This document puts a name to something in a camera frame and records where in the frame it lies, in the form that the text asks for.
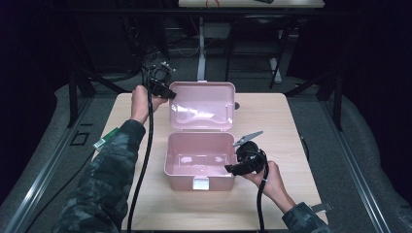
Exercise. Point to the black metal stand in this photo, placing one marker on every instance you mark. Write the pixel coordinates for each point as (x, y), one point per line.
(73, 97)
(338, 97)

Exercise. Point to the white box under desk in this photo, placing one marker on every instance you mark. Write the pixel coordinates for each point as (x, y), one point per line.
(217, 30)

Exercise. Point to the person's right hand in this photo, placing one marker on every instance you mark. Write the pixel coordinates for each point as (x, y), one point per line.
(272, 181)

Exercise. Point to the pink plastic storage box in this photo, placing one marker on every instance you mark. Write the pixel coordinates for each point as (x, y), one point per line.
(200, 106)

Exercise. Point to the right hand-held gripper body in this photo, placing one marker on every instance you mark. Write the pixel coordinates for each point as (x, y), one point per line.
(251, 155)

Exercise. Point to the aluminium floor rail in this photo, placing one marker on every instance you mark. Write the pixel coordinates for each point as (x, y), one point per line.
(42, 181)
(356, 181)

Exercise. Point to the small dark round object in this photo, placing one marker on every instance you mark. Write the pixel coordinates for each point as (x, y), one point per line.
(237, 105)

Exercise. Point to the black chair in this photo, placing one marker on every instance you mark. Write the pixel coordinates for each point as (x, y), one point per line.
(256, 35)

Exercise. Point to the white desk with white legs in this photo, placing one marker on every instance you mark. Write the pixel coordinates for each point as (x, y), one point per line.
(201, 48)

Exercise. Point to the person's left hand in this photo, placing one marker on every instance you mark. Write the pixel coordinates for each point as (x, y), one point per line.
(139, 103)

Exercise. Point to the grey tape strip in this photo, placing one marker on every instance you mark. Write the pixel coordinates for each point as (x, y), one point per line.
(322, 207)

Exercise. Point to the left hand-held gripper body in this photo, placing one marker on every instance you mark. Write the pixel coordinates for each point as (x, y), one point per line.
(158, 76)

